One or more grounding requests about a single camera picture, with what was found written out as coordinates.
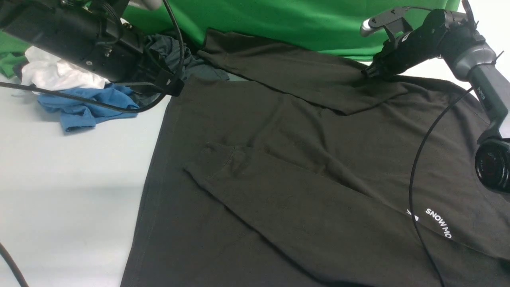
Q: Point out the crumpled white shirt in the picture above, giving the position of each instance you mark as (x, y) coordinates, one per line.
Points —
(50, 72)

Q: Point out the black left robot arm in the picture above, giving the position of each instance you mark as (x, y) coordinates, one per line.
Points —
(92, 41)

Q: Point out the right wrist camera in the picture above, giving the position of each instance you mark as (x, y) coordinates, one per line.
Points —
(392, 21)

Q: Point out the crumpled blue shirt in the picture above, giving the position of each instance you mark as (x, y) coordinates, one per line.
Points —
(76, 115)

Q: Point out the crumpled dark teal shirt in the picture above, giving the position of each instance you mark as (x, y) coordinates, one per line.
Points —
(181, 60)

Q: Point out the dark gray long-sleeved shirt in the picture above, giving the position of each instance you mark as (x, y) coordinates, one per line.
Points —
(296, 176)

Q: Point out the green backdrop cloth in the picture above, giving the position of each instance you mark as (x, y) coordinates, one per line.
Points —
(327, 26)

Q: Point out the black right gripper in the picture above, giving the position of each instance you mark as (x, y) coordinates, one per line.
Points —
(396, 57)

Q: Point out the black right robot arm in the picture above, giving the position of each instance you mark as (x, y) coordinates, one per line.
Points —
(452, 36)

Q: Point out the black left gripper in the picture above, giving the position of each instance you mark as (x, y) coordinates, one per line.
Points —
(154, 76)

